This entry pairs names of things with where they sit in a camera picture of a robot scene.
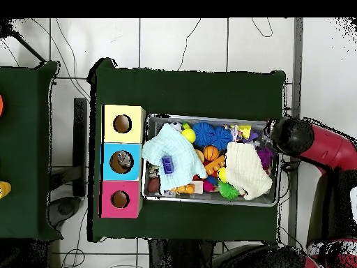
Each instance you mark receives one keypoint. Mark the grey metal post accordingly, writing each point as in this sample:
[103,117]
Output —
[297,55]

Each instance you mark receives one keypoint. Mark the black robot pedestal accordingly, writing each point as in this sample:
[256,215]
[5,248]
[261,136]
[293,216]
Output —
[178,256]

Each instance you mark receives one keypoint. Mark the dark green table cloth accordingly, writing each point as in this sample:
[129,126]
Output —
[25,139]
[195,92]

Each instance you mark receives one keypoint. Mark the cream waffle cloth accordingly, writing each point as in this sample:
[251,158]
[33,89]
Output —
[245,170]

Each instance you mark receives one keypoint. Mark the mint green waffle cloth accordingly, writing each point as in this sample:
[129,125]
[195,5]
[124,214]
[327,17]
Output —
[173,150]

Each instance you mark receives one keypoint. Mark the blue plastic building block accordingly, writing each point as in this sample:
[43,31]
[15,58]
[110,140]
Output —
[167,165]

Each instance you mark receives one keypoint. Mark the small orange basketball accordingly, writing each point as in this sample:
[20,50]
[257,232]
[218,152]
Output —
[211,153]

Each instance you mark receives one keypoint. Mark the yellow toy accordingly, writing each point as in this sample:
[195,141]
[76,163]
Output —
[5,189]

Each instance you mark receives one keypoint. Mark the wooden box with three holes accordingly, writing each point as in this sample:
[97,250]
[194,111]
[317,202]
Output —
[111,131]

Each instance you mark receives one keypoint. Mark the yellow wedge block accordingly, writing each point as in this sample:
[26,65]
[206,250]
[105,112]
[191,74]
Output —
[245,131]

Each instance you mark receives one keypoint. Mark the blue spiky rubber ball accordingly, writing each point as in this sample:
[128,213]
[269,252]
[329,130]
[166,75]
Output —
[222,138]
[203,134]

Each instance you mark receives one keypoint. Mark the small black-white soccer ball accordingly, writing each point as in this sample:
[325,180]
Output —
[175,126]

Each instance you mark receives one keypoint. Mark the orange object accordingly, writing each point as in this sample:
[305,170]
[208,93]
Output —
[1,106]

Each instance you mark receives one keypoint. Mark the black rod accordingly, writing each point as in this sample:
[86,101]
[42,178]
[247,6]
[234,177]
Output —
[30,48]

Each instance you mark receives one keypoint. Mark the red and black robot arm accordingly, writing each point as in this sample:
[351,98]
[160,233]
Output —
[334,148]

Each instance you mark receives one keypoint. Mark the purple knobbly rubber toy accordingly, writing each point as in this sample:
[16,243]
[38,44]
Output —
[265,156]

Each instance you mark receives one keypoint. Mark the yellow tennis ball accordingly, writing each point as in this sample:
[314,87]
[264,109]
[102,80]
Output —
[188,135]

